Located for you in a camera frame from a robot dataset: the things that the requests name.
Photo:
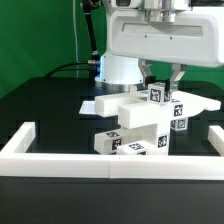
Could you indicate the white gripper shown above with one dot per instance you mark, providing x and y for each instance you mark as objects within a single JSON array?
[{"x": 195, "y": 38}]

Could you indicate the white tagged cube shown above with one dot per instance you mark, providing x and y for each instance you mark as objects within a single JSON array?
[
  {"x": 158, "y": 94},
  {"x": 179, "y": 124}
]

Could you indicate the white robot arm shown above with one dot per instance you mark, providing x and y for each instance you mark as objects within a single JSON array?
[{"x": 155, "y": 10}]

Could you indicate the white marker sheet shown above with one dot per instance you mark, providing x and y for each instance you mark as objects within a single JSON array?
[{"x": 88, "y": 108}]

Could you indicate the white U-shaped fence frame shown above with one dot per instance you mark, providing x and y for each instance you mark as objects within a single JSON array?
[{"x": 15, "y": 160}]

